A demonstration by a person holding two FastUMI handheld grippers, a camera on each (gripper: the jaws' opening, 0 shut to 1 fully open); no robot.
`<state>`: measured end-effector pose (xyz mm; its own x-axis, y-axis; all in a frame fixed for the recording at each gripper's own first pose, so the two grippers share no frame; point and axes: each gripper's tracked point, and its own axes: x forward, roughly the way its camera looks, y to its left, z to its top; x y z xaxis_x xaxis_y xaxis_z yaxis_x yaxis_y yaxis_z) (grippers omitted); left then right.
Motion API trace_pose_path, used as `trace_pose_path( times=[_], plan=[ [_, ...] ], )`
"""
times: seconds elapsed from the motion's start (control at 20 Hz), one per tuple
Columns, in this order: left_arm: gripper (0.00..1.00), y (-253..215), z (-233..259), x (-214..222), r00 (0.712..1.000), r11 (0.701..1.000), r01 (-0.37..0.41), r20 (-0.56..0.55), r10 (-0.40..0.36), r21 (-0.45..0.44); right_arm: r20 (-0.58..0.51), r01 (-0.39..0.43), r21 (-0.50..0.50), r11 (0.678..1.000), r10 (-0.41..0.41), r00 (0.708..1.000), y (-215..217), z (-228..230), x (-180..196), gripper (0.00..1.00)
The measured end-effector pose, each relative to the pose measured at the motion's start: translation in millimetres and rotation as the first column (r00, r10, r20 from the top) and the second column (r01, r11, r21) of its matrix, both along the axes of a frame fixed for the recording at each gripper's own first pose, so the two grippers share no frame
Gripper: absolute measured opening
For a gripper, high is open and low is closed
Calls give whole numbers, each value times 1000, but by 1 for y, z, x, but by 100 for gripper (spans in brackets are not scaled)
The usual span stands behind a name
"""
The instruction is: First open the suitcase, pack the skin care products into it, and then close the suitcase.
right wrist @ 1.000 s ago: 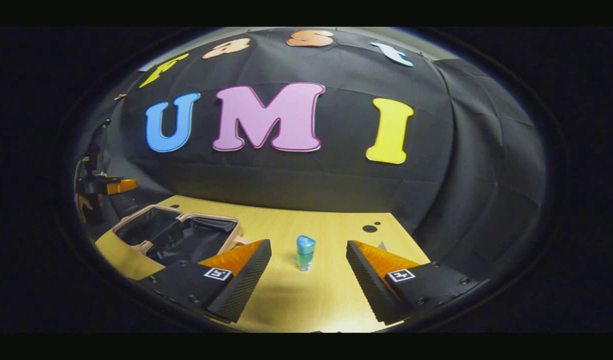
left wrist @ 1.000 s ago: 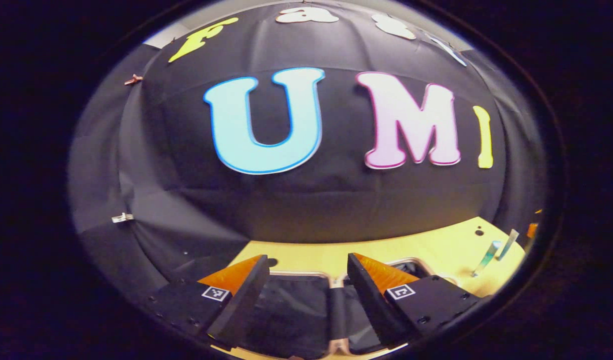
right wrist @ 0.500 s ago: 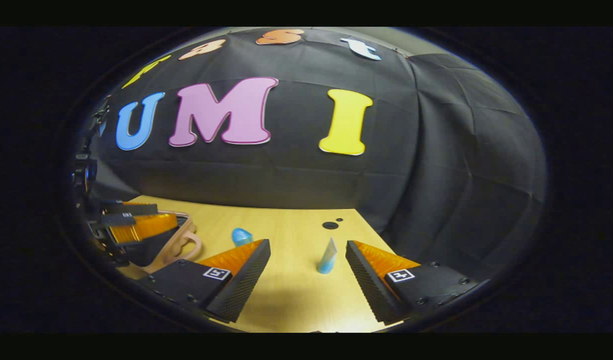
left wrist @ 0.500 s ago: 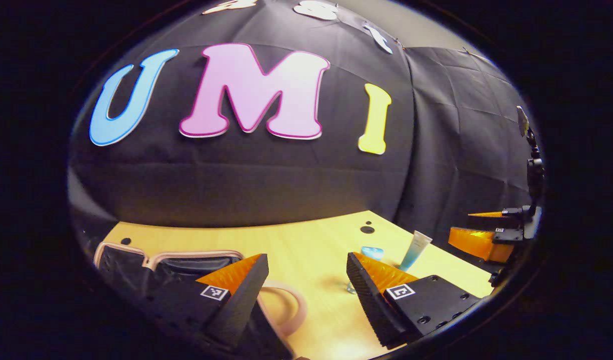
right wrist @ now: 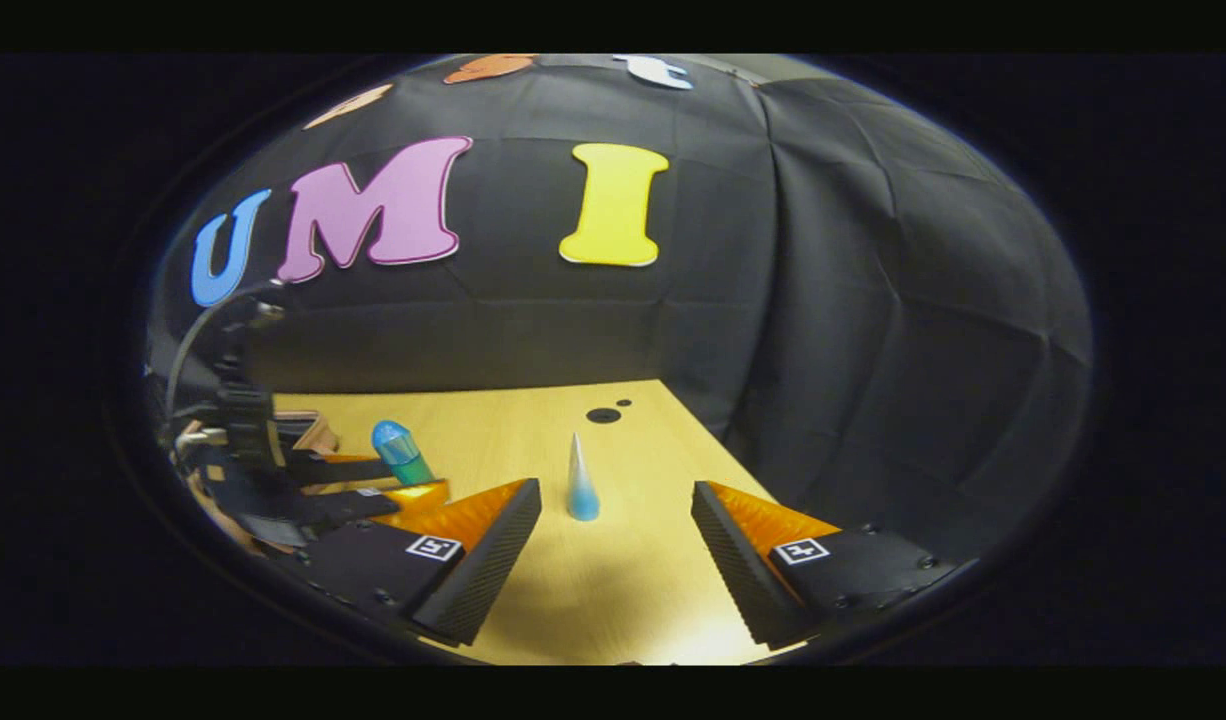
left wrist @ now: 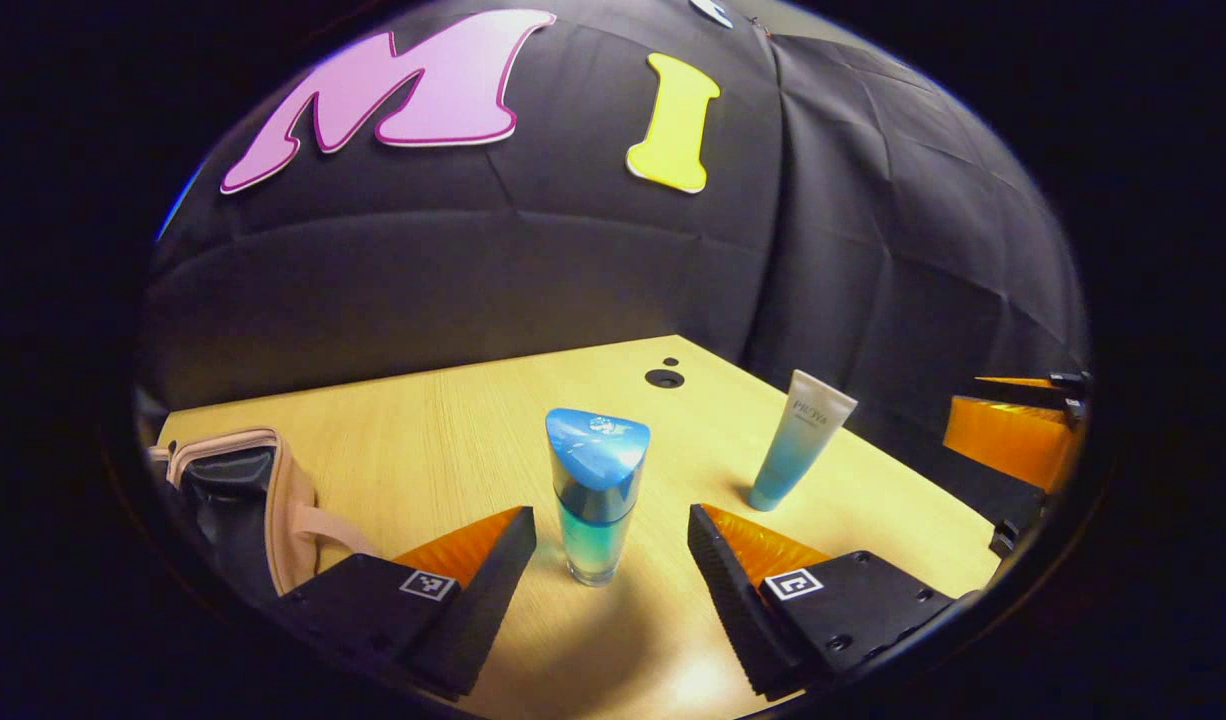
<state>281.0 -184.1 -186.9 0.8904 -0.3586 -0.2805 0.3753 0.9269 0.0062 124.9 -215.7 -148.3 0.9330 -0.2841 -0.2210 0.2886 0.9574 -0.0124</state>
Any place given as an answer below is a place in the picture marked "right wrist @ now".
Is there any black backdrop cloth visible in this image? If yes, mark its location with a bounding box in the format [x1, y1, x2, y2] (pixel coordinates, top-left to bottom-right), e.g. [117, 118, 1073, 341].
[148, 55, 1094, 546]

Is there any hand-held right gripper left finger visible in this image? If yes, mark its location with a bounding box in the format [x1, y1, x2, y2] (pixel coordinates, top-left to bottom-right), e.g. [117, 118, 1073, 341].
[298, 478, 542, 647]

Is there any blue skin care bottle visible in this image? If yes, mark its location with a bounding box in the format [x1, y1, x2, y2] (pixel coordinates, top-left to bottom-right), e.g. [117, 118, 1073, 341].
[371, 420, 436, 488]

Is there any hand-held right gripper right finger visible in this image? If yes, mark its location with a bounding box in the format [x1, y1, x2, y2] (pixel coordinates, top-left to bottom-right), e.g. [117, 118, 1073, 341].
[691, 480, 978, 650]

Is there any grey cable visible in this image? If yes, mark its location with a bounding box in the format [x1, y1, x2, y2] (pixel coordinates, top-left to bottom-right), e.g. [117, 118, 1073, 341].
[163, 283, 286, 421]

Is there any white skin care tube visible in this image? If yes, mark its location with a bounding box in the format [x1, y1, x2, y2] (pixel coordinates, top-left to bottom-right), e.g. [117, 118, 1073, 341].
[568, 432, 602, 522]

